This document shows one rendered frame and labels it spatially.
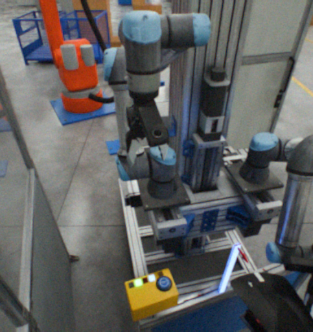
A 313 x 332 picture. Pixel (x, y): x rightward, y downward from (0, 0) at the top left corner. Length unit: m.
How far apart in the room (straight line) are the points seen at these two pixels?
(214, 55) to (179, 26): 0.50
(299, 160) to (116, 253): 1.73
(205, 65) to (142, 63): 0.62
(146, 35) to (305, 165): 0.62
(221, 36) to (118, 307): 1.79
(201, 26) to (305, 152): 0.49
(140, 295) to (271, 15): 2.14
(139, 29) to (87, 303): 1.89
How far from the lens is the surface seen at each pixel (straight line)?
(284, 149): 1.30
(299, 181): 0.94
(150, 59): 0.56
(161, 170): 1.10
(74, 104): 4.24
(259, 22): 2.36
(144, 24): 0.55
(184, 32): 0.68
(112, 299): 2.11
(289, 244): 1.02
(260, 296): 0.85
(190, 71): 1.13
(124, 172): 1.08
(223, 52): 1.17
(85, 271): 2.25
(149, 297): 0.91
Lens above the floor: 1.91
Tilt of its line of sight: 39 degrees down
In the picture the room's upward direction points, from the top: straight up
